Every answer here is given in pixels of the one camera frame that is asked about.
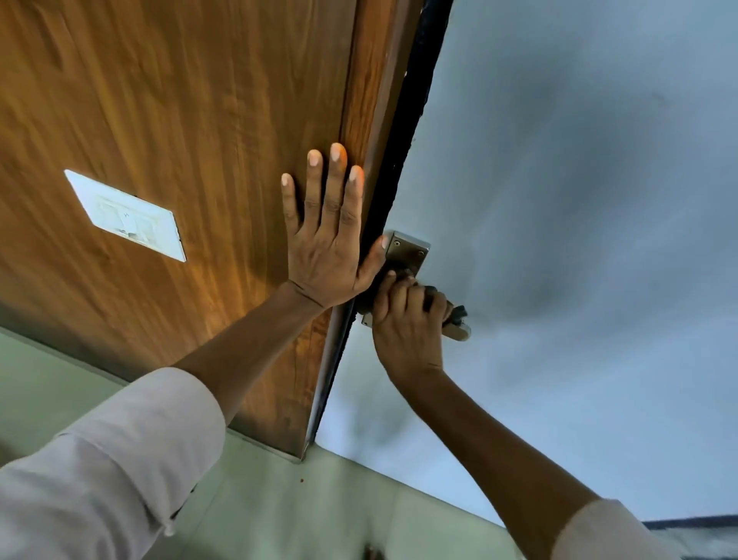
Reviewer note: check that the person's right hand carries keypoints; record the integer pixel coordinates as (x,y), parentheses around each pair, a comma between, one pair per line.
(406,340)

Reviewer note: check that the person's left hand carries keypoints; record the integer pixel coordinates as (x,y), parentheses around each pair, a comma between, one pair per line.
(323,259)

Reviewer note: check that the person's left little finger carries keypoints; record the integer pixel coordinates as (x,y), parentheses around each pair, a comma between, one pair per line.
(290,202)

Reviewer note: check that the person's left middle finger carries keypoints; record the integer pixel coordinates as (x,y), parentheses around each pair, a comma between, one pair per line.
(334,184)

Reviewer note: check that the person's right fingers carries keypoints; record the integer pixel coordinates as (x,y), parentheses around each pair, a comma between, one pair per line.
(403,297)

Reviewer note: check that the person's left thumb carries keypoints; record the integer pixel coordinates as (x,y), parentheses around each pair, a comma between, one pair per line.
(373,259)

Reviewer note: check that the person's left forearm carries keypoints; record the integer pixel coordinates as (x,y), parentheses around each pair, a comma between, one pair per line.
(253,346)

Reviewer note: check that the person's right forearm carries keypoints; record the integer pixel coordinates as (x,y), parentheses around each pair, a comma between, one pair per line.
(490,456)

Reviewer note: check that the black door edge strip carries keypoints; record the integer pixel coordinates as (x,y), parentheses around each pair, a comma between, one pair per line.
(412,115)

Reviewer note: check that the grey door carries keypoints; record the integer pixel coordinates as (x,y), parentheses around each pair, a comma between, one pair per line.
(576,231)

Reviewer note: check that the white right shirt sleeve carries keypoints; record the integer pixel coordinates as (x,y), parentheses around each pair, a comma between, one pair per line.
(611,536)

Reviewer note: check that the white shirt sleeve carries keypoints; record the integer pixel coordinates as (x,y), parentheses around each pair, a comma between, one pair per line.
(104,473)
(611,536)

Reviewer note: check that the white left shirt sleeve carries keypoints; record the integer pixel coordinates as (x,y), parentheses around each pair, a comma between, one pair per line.
(104,473)

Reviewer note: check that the dark baseboard strip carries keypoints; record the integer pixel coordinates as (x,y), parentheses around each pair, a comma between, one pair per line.
(692,522)

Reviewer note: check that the white switch plate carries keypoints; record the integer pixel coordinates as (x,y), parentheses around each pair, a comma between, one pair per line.
(127,216)

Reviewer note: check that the brown wooden wall panel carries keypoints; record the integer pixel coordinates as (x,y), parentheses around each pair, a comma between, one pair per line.
(173,86)

